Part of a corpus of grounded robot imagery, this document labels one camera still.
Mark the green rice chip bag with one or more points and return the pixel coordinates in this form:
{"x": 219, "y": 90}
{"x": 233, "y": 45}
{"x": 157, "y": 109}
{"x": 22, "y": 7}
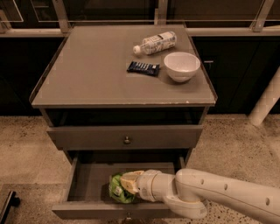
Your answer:
{"x": 117, "y": 191}

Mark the white ceramic bowl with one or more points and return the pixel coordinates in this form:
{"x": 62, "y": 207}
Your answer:
{"x": 181, "y": 66}

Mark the clear plastic water bottle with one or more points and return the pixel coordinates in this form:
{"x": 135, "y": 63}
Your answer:
{"x": 156, "y": 43}

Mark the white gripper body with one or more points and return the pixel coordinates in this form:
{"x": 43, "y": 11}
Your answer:
{"x": 144, "y": 184}

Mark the metal railing frame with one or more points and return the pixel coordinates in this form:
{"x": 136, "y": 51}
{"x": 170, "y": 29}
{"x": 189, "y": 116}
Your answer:
{"x": 51, "y": 18}

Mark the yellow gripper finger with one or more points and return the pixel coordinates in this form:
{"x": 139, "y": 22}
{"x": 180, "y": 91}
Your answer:
{"x": 129, "y": 184}
{"x": 132, "y": 174}

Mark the dark blue snack bar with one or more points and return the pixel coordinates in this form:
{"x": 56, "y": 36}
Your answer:
{"x": 143, "y": 68}

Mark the black object on floor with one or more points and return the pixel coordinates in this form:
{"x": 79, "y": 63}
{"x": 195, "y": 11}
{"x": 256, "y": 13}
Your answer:
{"x": 12, "y": 200}

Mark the open grey middle drawer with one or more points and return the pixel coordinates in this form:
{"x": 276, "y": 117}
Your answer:
{"x": 87, "y": 193}

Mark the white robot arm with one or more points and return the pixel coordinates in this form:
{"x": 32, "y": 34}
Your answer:
{"x": 187, "y": 192}

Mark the grey drawer cabinet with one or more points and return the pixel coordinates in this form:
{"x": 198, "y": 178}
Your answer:
{"x": 88, "y": 85}

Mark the closed grey upper drawer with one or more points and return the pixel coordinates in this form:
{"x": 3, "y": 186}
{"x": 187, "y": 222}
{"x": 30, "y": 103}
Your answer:
{"x": 87, "y": 138}

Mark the white cylindrical post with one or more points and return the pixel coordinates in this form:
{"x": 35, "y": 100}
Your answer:
{"x": 267, "y": 101}

